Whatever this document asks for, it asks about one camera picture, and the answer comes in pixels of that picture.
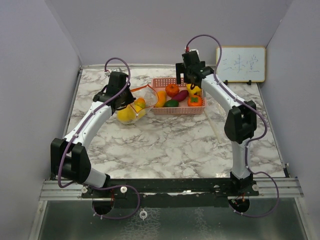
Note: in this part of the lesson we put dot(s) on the orange green mango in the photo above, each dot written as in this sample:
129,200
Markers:
162,98

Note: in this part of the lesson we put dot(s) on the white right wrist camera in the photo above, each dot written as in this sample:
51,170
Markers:
193,50

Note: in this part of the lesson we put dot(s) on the clear bag red zipper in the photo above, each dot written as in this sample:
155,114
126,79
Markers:
146,98

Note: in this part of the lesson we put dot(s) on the clear bag white zipper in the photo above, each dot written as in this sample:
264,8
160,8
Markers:
216,117

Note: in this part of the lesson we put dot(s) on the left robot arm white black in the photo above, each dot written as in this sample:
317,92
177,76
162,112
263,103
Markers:
68,156

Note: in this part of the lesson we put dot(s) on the yellow orange peach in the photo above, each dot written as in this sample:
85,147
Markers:
139,104

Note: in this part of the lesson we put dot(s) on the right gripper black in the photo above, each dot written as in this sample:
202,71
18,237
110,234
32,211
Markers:
179,69

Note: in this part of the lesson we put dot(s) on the small orange tangerine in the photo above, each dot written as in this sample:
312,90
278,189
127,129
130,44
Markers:
172,90

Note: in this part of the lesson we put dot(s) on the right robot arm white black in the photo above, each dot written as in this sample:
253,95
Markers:
241,121

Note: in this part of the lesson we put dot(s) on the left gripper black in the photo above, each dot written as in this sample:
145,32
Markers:
130,99

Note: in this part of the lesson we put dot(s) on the yellow orange fruit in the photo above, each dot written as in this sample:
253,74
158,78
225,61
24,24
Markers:
127,114

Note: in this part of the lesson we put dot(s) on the yellow bell pepper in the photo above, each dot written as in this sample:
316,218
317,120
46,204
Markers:
195,91

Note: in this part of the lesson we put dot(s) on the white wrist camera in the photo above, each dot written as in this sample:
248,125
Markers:
109,71
193,50

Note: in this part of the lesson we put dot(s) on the pink plastic basket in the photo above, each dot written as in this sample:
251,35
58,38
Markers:
159,84

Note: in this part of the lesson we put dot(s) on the dark red fruit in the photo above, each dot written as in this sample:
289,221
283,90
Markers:
181,96

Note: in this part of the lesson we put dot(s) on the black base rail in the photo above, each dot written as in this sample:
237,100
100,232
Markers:
171,192

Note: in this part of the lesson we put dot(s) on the small whiteboard wooden frame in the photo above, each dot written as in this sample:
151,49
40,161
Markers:
241,64

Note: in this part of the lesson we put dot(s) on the orange persimmon green leaf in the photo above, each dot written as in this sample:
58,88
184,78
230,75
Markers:
194,101

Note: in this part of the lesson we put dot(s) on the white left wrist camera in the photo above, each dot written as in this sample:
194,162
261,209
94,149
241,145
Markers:
109,71

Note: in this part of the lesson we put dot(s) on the green lime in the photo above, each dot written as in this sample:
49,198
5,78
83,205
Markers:
171,103

